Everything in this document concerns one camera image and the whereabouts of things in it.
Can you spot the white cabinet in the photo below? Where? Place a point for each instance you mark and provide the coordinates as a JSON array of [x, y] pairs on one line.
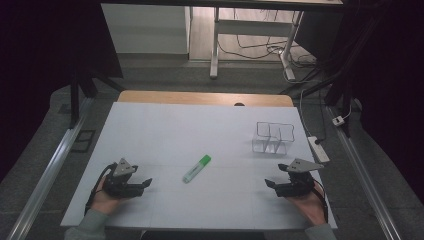
[[145, 28]]

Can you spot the black metal stand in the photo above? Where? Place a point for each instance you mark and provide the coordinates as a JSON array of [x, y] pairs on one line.
[[80, 90], [340, 86]]

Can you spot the white table cover sheet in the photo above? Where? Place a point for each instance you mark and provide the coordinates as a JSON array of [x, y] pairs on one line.
[[200, 133]]

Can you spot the small white adapter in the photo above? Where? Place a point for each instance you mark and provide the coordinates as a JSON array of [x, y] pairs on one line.
[[338, 120]]

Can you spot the aluminium rail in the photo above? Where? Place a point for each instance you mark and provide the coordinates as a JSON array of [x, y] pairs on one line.
[[363, 173], [46, 173]]

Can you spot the person's left hand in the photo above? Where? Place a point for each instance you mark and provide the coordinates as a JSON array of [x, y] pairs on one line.
[[104, 201]]

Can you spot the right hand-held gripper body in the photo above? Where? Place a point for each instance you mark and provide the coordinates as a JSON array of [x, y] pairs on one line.
[[296, 186]]

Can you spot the clear acrylic divided organizer box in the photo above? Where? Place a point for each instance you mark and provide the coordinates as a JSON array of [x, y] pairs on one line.
[[273, 140]]

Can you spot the white power strip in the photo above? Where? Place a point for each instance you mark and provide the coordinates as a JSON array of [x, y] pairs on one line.
[[318, 149]]

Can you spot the person's right hand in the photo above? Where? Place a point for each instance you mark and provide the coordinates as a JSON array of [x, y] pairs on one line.
[[310, 204]]

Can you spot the black rectangular floor frame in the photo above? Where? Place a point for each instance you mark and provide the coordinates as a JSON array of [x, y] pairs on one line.
[[83, 140]]

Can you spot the green and white highlighter marker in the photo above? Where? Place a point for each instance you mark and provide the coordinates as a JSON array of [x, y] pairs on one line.
[[196, 169]]

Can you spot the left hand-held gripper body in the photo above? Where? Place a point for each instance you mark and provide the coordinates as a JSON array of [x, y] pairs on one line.
[[121, 187]]

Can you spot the white desk frame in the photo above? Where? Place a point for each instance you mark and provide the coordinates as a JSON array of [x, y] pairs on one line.
[[253, 27]]

